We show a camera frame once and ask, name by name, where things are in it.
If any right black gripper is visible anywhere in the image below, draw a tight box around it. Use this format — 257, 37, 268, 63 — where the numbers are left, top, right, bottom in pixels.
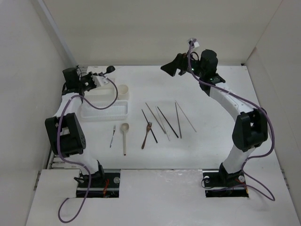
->
160, 49, 205, 78

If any black ladle spoon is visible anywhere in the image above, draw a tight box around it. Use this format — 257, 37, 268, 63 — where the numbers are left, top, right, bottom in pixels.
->
103, 65, 116, 75

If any black chopstick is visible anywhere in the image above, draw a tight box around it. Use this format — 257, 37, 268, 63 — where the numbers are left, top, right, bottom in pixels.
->
156, 106, 179, 138
141, 108, 158, 144

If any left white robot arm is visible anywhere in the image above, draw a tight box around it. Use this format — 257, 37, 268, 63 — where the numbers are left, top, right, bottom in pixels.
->
45, 67, 105, 187

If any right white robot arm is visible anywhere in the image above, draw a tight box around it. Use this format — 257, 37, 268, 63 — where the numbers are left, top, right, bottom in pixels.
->
161, 49, 268, 188

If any white rectangular box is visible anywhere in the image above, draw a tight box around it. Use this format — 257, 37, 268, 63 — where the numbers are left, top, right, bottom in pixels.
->
85, 78, 116, 102

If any white round cup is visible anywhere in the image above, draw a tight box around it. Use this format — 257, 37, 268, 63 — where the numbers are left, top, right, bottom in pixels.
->
117, 84, 129, 100

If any white perforated basket tray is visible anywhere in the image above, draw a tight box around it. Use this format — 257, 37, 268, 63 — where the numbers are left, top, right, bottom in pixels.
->
80, 100, 128, 122

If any silver metal chopstick left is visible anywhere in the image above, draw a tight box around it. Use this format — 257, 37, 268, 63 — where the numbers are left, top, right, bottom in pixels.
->
145, 102, 166, 134

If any small silver fork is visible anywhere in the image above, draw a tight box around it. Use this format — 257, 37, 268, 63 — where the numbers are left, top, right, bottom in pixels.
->
109, 125, 116, 148

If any beige wooden spoon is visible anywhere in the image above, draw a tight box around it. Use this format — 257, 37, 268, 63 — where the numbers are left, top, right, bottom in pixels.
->
120, 123, 129, 156

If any brown wooden fork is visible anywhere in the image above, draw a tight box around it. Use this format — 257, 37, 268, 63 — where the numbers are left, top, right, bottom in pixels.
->
141, 122, 152, 149

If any black chopstick under fork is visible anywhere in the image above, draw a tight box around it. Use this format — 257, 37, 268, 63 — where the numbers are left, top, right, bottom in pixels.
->
141, 108, 158, 144

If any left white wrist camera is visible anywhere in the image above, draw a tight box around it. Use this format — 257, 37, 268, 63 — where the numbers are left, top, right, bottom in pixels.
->
92, 75, 109, 87

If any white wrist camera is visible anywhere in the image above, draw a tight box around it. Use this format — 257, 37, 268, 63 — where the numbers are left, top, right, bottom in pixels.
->
187, 38, 200, 49
92, 75, 109, 87

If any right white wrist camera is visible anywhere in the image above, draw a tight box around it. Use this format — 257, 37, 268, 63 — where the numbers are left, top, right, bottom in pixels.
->
187, 38, 200, 49

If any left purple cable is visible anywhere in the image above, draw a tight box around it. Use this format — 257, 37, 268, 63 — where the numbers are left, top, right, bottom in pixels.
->
56, 73, 119, 223

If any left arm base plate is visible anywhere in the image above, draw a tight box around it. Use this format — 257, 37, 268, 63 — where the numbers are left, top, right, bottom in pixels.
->
74, 169, 121, 198

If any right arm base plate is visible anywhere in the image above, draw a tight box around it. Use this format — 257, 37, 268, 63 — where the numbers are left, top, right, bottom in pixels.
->
202, 169, 249, 198

